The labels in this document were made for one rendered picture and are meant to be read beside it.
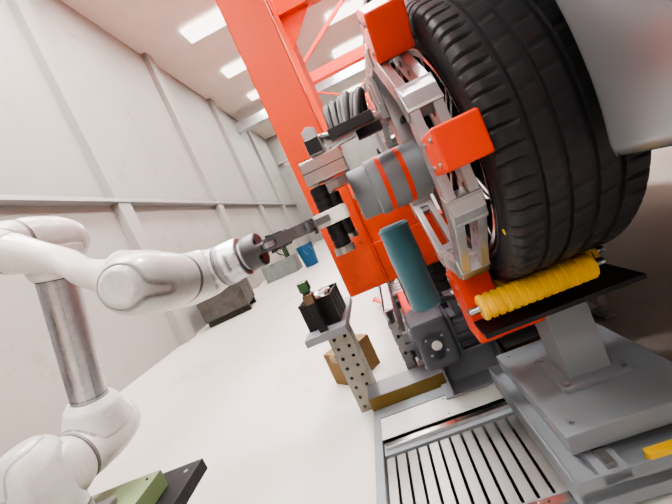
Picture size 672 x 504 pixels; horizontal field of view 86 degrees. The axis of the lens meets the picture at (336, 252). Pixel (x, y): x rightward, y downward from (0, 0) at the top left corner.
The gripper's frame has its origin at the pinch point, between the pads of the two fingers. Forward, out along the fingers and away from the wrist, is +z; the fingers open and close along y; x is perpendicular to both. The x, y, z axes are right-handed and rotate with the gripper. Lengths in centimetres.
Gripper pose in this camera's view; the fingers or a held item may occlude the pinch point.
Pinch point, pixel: (332, 216)
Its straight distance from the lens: 74.6
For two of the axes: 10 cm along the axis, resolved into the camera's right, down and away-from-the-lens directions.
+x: -4.1, -9.1, -0.9
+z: 9.1, -4.0, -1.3
